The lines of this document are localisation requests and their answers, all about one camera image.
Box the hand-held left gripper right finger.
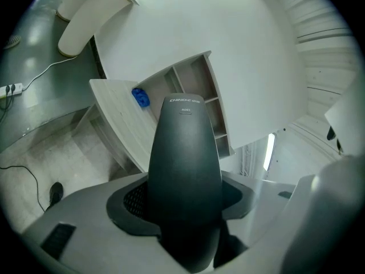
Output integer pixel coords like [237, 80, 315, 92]
[213, 152, 365, 274]

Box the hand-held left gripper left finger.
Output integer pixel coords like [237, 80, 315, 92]
[20, 172, 183, 274]

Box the person's left black shoe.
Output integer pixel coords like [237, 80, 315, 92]
[48, 181, 64, 208]

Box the long white ceiling light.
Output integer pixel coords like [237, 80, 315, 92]
[263, 132, 276, 171]

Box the grey wooden shelf unit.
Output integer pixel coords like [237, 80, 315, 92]
[71, 50, 236, 174]

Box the blue cloth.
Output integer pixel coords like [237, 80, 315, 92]
[131, 87, 151, 108]

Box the white power strip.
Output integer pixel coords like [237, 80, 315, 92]
[0, 83, 23, 98]

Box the white round table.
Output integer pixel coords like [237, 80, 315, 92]
[58, 0, 140, 58]

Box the black power cable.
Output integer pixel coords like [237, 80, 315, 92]
[0, 166, 46, 212]
[0, 91, 14, 122]

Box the white power cable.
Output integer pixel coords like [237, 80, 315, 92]
[21, 56, 78, 92]

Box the white round pedestal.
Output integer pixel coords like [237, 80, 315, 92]
[56, 0, 86, 22]

